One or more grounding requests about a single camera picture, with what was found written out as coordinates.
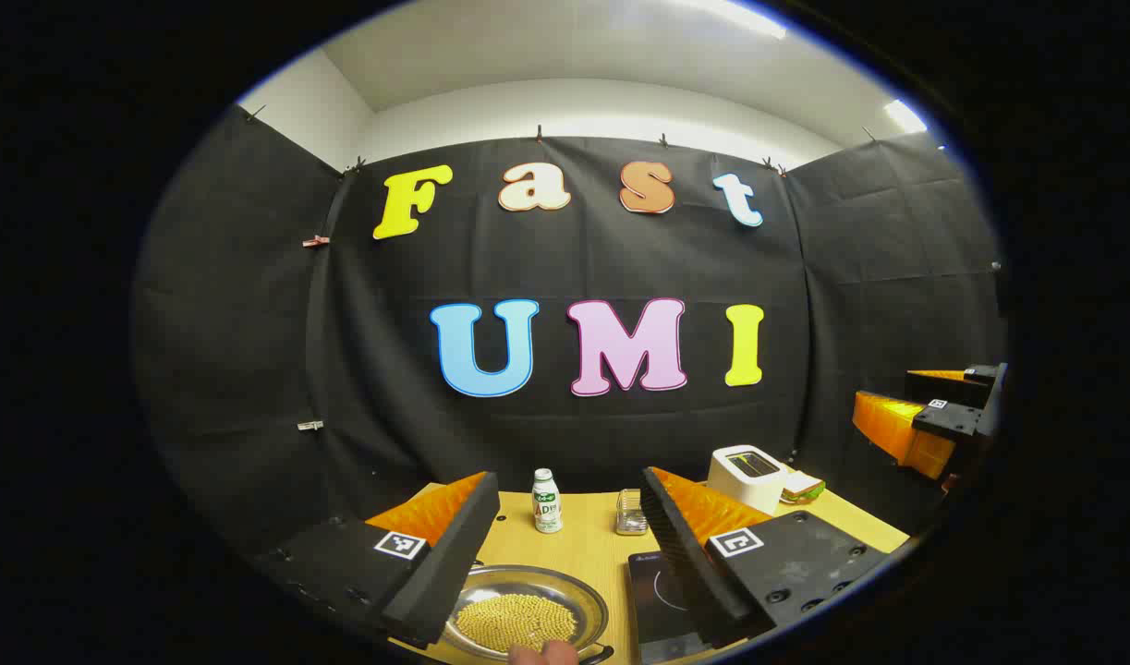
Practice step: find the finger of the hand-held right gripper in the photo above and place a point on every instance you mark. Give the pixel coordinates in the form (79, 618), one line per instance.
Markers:
(897, 434)
(943, 386)

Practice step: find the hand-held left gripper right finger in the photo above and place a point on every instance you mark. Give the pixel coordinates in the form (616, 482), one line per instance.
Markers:
(689, 573)

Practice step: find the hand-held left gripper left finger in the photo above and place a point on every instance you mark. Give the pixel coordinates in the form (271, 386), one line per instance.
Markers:
(444, 573)

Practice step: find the black induction cooktop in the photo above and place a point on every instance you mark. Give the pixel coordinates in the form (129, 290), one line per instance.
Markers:
(657, 600)

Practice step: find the stainless steel pot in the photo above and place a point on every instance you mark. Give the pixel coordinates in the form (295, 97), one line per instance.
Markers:
(569, 591)

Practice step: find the pile of yellow soybeans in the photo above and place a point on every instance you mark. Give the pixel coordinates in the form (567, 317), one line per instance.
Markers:
(514, 621)

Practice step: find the white toaster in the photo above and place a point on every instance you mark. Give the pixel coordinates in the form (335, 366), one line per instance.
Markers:
(745, 480)

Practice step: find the sandwich with lettuce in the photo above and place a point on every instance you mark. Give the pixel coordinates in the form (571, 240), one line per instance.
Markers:
(802, 487)

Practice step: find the white green label bottle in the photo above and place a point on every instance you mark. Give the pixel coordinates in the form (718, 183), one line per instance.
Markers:
(547, 503)

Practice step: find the black backdrop cloth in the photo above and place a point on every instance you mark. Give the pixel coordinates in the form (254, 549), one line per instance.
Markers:
(389, 369)

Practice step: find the ceiling light panel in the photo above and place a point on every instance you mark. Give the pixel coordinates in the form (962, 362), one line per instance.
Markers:
(904, 116)

